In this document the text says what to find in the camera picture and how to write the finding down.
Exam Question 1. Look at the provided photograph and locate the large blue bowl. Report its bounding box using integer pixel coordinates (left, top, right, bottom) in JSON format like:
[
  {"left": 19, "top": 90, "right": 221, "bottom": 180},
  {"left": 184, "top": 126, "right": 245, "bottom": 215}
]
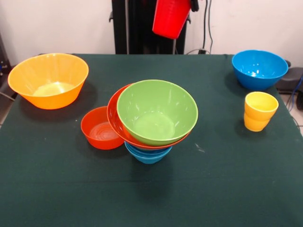
[{"left": 232, "top": 50, "right": 289, "bottom": 91}]

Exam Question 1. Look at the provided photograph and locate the red cup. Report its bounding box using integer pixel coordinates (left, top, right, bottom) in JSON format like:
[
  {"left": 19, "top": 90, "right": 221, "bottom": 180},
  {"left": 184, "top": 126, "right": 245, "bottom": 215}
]
[{"left": 152, "top": 0, "right": 191, "bottom": 40}]

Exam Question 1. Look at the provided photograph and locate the large green bowl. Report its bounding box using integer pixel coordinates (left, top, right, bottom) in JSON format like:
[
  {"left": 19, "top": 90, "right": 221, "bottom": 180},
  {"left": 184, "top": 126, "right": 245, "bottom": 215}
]
[{"left": 116, "top": 79, "right": 199, "bottom": 147}]

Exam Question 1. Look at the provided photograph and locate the black equipment box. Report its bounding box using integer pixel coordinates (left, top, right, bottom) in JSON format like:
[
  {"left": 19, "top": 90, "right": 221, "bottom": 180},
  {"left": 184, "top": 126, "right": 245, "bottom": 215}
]
[{"left": 0, "top": 33, "right": 11, "bottom": 76}]

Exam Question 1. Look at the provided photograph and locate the large orange bowl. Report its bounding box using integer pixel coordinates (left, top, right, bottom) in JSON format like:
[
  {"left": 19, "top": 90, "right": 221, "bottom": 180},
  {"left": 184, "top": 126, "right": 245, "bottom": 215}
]
[{"left": 8, "top": 53, "right": 89, "bottom": 110}]

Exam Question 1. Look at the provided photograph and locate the black wall cable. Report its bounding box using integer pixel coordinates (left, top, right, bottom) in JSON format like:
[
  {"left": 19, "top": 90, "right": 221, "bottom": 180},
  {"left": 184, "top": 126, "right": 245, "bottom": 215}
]
[{"left": 184, "top": 0, "right": 214, "bottom": 55}]

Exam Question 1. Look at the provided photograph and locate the wide shallow red-orange bowl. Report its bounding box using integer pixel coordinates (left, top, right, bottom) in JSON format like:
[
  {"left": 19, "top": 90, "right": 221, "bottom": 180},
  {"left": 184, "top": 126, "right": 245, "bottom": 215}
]
[{"left": 107, "top": 83, "right": 191, "bottom": 151}]

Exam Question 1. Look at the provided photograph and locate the small light blue bowl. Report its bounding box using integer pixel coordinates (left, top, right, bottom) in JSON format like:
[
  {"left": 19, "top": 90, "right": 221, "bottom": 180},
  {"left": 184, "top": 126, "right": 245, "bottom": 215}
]
[{"left": 129, "top": 150, "right": 170, "bottom": 165}]

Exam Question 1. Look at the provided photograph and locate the dark green tablecloth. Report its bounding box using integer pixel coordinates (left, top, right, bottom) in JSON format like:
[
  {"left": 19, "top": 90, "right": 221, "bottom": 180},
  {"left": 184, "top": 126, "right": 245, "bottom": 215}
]
[{"left": 0, "top": 54, "right": 303, "bottom": 227}]

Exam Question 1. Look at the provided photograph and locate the clear blue ribbed bowl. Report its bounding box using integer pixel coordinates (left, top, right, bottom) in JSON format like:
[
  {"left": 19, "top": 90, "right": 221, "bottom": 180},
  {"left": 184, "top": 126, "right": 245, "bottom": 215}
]
[{"left": 124, "top": 141, "right": 173, "bottom": 156}]

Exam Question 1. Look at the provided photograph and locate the small red-orange bowl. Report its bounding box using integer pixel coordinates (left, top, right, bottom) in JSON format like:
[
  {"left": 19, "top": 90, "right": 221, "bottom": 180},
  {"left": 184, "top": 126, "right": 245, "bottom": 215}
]
[{"left": 80, "top": 106, "right": 125, "bottom": 150}]

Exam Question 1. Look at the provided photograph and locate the yellow cup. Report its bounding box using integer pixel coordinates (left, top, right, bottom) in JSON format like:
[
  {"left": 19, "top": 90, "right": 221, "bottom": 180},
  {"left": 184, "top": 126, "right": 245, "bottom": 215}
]
[{"left": 244, "top": 91, "right": 279, "bottom": 132}]

